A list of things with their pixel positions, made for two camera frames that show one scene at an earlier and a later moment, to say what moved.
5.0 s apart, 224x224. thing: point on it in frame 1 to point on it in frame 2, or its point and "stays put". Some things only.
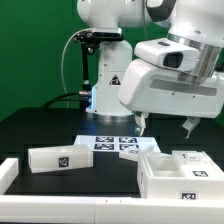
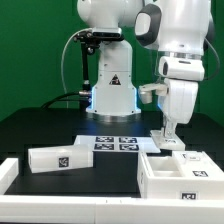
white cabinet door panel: (132, 155) to (170, 143)
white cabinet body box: (187, 175) stays put
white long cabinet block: (52, 158) stays put
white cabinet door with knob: (197, 164) stays put
